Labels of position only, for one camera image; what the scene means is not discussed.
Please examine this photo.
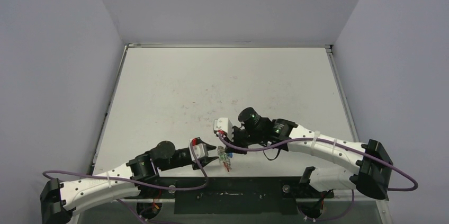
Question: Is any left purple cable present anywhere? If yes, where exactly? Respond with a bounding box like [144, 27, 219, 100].
[42, 141, 210, 192]

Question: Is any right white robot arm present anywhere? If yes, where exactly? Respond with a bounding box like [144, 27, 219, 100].
[215, 107, 393, 200]

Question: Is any metal keyring with red handle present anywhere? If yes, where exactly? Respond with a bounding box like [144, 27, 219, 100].
[217, 146, 232, 172]

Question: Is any aluminium table frame rail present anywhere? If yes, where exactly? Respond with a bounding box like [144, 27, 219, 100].
[71, 43, 390, 224]

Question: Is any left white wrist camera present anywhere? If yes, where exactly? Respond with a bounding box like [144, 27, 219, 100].
[188, 138, 209, 162]

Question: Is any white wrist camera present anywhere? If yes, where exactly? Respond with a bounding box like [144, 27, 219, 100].
[188, 138, 209, 162]
[213, 118, 233, 135]

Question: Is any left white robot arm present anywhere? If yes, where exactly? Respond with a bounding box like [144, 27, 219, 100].
[40, 138, 217, 223]

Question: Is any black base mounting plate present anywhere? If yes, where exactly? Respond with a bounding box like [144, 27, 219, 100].
[135, 176, 334, 219]

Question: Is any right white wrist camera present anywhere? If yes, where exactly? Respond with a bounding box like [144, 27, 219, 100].
[213, 118, 233, 135]

